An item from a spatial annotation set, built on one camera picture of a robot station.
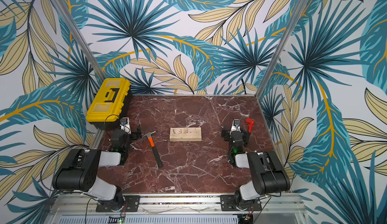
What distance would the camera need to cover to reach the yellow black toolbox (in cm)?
90

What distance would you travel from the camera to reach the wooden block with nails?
3.10ft

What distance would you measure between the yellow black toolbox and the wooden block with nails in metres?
0.29
